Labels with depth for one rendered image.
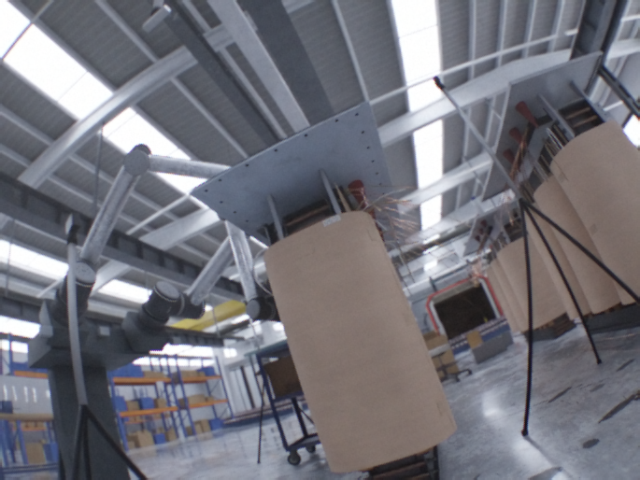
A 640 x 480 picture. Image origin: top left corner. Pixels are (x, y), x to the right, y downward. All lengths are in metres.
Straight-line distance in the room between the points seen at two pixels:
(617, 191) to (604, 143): 0.30
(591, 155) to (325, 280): 1.60
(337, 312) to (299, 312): 0.14
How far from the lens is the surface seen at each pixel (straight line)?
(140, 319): 2.64
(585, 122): 2.29
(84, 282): 2.13
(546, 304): 3.77
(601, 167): 2.06
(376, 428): 1.13
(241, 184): 1.40
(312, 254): 1.20
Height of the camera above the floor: 0.52
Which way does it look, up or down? 24 degrees up
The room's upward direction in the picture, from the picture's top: 20 degrees counter-clockwise
